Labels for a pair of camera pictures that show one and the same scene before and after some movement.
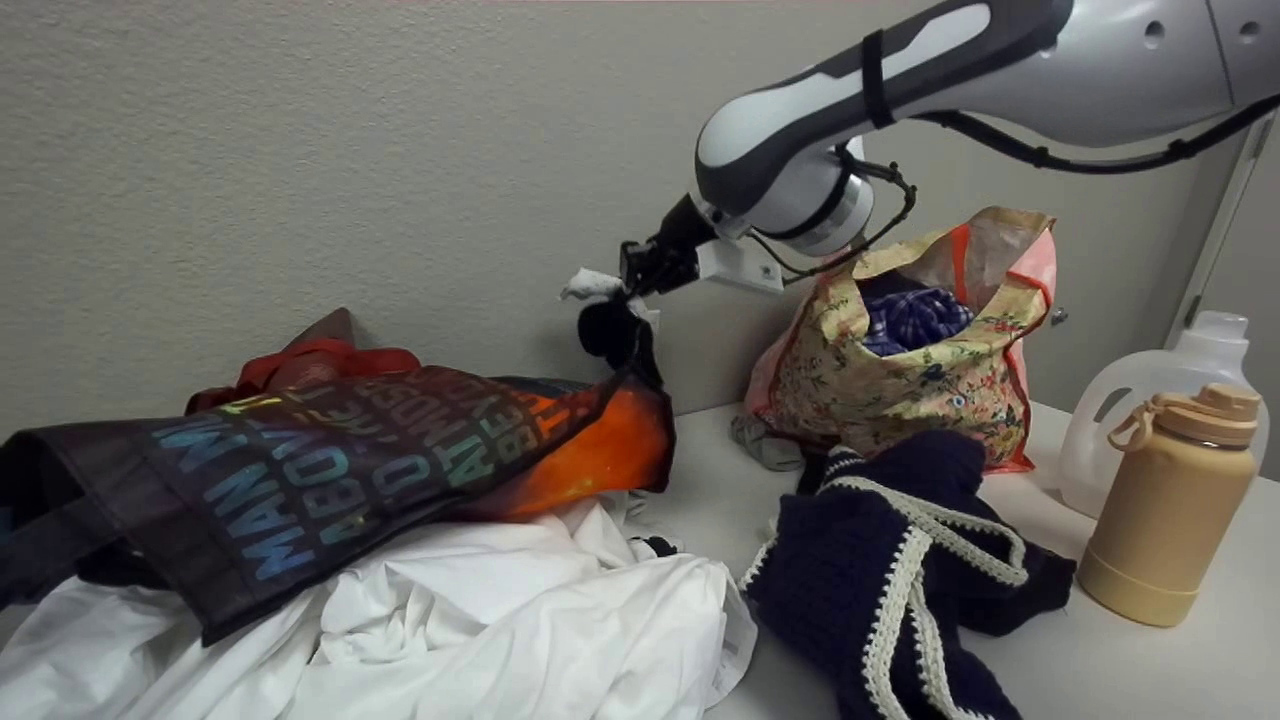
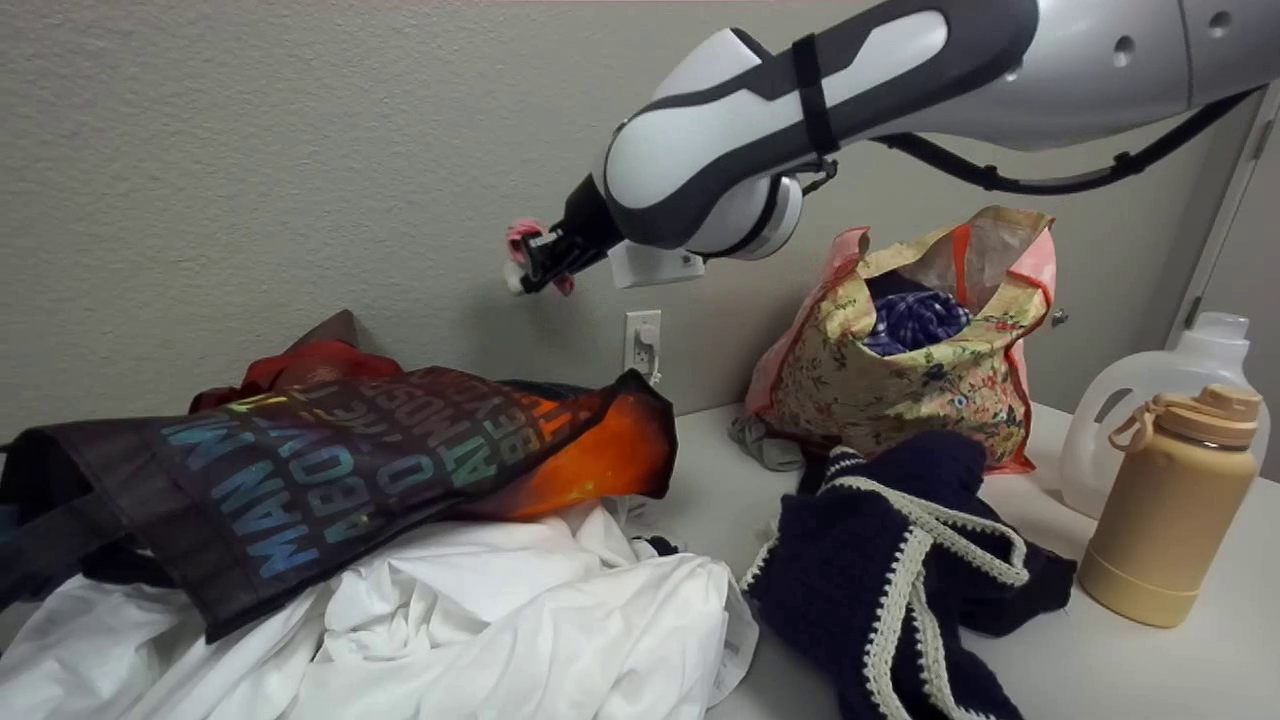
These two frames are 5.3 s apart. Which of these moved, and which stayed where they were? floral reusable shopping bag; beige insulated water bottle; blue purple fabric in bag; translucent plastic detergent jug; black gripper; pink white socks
Moved: black gripper; pink white socks
Stayed: beige insulated water bottle; floral reusable shopping bag; translucent plastic detergent jug; blue purple fabric in bag
